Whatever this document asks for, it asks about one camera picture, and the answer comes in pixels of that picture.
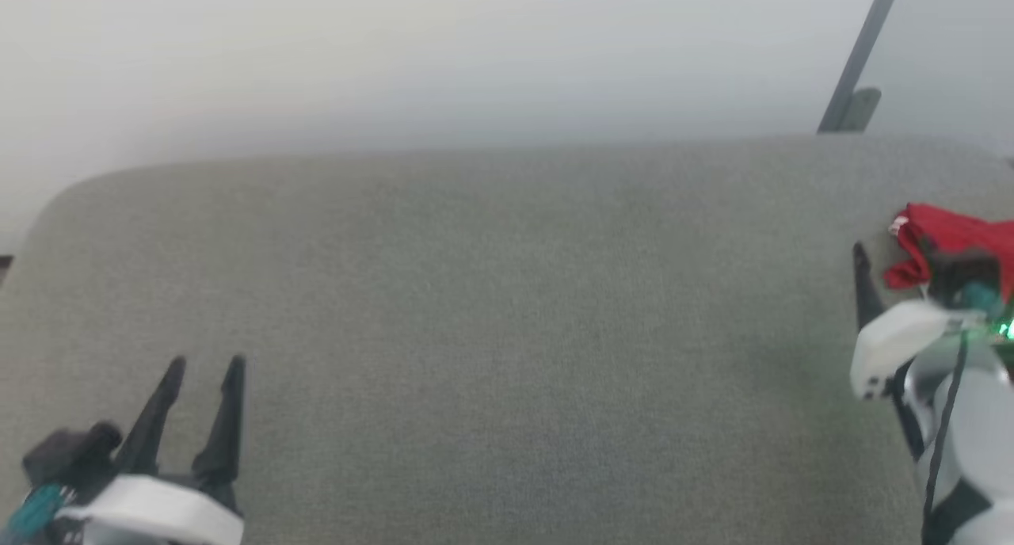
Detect grey fabric sofa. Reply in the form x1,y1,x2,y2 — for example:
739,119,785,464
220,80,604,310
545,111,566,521
0,133,1014,545

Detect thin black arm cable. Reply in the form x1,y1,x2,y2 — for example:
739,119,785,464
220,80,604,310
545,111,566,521
921,333,970,545

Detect red and white garment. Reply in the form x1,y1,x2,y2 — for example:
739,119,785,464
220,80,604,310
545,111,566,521
882,202,1014,302

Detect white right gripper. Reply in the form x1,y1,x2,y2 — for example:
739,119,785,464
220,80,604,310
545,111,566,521
850,242,987,401

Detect dark grey metal bar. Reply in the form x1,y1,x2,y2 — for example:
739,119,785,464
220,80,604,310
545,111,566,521
816,0,909,135

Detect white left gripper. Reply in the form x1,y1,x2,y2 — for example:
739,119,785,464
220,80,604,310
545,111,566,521
55,355,247,545

